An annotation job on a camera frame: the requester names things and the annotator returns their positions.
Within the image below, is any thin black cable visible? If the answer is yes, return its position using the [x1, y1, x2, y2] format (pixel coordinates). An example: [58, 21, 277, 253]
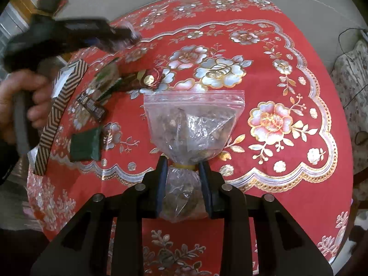
[338, 27, 368, 61]

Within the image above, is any green and white snack packet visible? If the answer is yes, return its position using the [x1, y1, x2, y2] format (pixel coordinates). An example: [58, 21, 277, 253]
[93, 63, 121, 101]

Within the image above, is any yellow door frame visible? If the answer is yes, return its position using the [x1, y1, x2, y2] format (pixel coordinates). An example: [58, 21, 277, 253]
[11, 0, 38, 23]

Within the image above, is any floral chair cushion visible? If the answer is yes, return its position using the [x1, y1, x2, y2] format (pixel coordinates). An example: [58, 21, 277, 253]
[329, 39, 368, 176]

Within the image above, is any small black snack packet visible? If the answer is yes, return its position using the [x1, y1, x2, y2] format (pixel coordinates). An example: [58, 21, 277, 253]
[76, 90, 107, 119]

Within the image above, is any clear plastic bag of snacks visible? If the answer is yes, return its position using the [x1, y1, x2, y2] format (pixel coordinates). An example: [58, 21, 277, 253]
[143, 90, 245, 223]

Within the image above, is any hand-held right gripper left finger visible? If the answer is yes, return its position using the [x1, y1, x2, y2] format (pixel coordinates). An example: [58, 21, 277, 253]
[30, 155, 169, 276]

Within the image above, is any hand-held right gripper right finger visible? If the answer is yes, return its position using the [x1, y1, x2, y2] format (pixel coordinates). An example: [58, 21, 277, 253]
[198, 161, 334, 276]

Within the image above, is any chevron striped cardboard box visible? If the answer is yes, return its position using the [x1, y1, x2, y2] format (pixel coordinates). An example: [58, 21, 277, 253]
[29, 60, 89, 176]

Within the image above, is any dark green snack packet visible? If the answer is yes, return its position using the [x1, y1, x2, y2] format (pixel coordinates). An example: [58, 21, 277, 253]
[70, 127, 102, 161]

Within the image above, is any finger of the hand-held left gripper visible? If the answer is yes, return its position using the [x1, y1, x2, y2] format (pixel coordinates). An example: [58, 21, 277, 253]
[106, 23, 139, 37]
[99, 34, 142, 52]

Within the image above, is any dark red gold-print snack packet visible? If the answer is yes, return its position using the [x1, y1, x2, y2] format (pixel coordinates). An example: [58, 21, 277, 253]
[121, 68, 166, 91]

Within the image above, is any red floral tablecloth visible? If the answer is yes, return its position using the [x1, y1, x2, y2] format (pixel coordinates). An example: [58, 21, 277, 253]
[27, 0, 354, 276]

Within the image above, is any person's left hand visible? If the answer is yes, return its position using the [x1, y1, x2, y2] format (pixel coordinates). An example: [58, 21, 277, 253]
[0, 70, 54, 144]

